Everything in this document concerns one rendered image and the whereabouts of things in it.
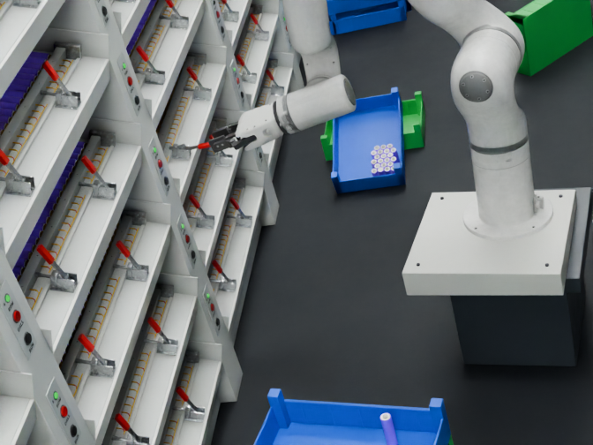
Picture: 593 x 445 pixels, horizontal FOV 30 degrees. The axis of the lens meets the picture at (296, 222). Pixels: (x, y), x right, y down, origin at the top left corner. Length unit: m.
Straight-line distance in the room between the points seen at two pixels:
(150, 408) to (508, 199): 0.84
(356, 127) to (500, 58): 1.24
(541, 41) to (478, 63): 1.46
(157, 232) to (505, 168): 0.72
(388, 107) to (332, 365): 1.01
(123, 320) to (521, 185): 0.85
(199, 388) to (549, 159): 1.25
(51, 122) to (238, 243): 1.03
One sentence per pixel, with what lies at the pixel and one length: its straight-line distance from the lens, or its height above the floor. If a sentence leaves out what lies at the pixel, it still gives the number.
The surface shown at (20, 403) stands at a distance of 1.68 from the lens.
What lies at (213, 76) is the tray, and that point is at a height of 0.52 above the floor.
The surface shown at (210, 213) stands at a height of 0.33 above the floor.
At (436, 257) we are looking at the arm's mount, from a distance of 2.31.
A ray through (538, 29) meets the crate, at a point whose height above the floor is 0.14.
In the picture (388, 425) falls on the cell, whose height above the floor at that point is 0.46.
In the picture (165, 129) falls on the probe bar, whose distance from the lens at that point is 2.56.
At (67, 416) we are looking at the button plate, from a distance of 1.78.
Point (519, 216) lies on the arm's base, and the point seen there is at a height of 0.35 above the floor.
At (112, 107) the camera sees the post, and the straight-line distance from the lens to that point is 2.18.
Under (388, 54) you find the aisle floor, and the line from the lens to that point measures 3.89.
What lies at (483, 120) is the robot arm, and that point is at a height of 0.60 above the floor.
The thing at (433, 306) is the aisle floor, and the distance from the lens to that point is 2.71.
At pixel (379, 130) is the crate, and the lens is 3.30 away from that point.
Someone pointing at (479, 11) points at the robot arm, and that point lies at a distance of 2.23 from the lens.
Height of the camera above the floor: 1.72
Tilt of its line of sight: 34 degrees down
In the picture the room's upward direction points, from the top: 16 degrees counter-clockwise
